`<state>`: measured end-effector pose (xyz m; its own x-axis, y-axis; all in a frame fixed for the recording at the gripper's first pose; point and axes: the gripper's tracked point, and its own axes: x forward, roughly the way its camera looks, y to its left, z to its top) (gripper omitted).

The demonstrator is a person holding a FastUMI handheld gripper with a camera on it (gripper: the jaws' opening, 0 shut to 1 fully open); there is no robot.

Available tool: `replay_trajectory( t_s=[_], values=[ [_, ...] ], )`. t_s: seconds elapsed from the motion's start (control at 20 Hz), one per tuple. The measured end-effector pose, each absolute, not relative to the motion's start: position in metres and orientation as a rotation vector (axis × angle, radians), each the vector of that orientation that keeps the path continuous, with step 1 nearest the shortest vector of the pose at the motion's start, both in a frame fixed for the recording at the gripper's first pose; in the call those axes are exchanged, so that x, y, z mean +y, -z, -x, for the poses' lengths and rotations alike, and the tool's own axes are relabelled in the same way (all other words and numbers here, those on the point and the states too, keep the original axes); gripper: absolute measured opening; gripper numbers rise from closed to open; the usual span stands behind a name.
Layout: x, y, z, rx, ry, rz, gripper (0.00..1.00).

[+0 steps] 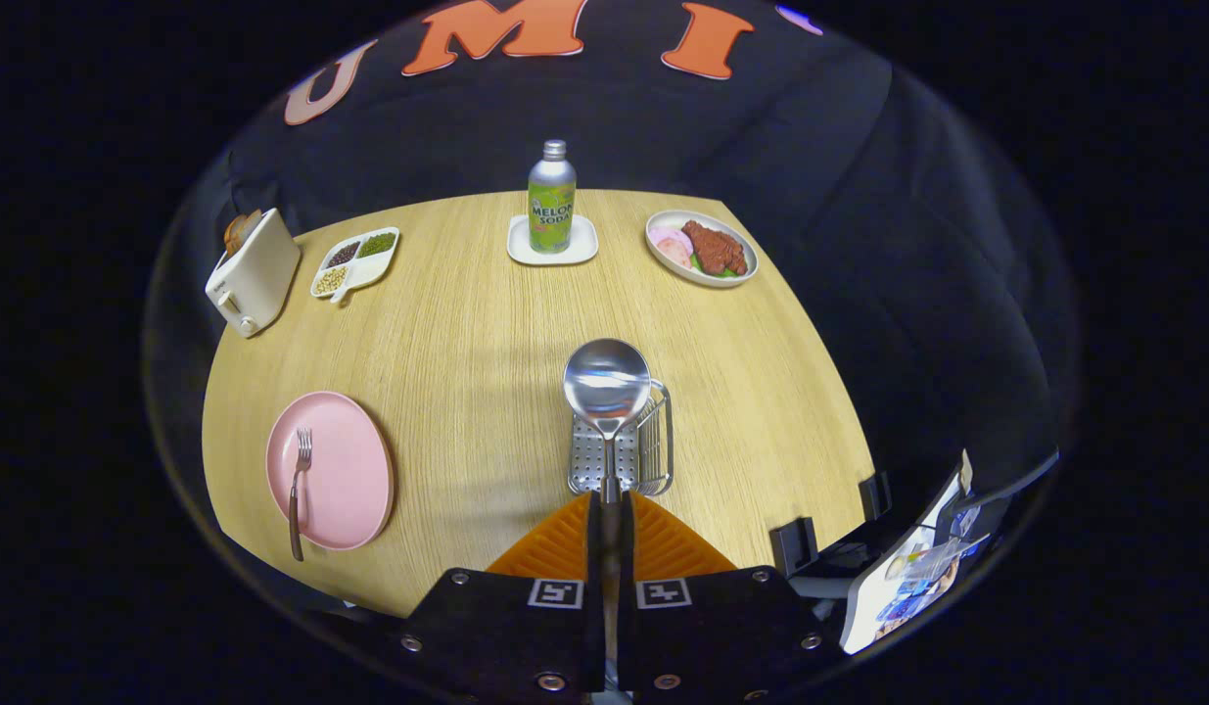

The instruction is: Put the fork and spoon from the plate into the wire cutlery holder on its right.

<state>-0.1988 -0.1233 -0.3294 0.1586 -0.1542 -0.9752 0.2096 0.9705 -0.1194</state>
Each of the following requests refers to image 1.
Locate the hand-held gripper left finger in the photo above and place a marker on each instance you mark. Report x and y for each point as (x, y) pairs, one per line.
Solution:
(595, 558)

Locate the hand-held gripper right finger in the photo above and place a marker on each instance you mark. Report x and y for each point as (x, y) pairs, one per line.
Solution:
(626, 558)

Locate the silver ladle spoon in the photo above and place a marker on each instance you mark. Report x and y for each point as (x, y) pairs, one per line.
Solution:
(607, 387)

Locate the black table clamp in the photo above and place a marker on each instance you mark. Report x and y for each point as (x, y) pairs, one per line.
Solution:
(875, 495)
(793, 546)

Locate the white printed board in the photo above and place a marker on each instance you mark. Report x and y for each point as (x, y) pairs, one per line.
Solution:
(878, 597)

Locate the pink plate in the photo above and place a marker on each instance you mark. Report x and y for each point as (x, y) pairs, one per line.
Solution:
(345, 480)

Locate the green lettuce leaf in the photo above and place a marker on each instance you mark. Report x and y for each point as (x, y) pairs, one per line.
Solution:
(700, 264)

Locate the white square coaster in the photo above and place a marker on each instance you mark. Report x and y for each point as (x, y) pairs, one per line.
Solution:
(580, 250)

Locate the pink ham slices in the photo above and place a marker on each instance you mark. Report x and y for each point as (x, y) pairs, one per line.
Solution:
(673, 250)

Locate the red-brown fried meat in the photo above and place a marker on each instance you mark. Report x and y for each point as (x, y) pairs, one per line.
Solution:
(714, 247)

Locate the cream oval food plate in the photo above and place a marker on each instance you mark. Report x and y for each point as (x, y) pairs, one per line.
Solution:
(663, 222)

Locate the green soda bottle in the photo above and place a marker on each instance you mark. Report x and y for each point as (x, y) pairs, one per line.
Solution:
(551, 211)

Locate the white divided snack dish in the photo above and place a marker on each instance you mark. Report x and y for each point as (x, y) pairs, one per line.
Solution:
(364, 269)

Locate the cream toaster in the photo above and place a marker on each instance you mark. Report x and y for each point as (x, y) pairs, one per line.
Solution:
(256, 279)

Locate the brown bread slice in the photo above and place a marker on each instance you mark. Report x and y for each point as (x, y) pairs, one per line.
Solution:
(240, 233)

